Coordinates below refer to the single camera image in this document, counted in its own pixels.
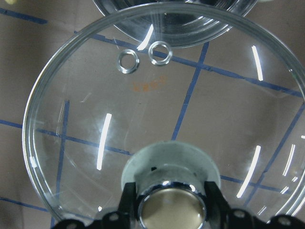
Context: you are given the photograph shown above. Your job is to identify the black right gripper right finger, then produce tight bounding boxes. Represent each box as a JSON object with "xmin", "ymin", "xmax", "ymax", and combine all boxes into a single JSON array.
[{"xmin": 204, "ymin": 181, "xmax": 230, "ymax": 219}]

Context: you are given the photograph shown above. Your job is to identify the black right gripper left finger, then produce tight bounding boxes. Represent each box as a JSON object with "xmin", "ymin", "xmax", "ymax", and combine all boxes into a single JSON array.
[{"xmin": 118, "ymin": 182, "xmax": 138, "ymax": 222}]

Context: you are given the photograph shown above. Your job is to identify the glass pot lid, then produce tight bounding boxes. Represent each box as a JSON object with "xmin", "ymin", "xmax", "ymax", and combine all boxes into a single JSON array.
[{"xmin": 22, "ymin": 3, "xmax": 305, "ymax": 229}]

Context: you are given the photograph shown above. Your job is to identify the pale green steel pot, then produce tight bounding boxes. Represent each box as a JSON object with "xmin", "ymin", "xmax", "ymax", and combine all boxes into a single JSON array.
[{"xmin": 93, "ymin": 0, "xmax": 265, "ymax": 48}]

